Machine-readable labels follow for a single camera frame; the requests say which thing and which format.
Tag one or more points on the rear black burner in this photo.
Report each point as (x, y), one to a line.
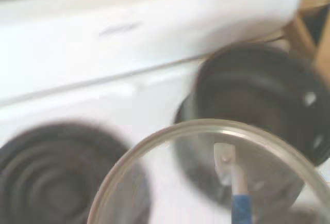
(15, 154)

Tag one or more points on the dark electric coil element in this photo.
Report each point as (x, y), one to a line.
(51, 182)

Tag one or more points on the black cooking pot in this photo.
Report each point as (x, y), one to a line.
(247, 84)

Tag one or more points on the white electric stove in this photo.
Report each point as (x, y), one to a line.
(77, 53)

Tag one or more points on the wooden chair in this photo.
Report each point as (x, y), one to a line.
(304, 35)

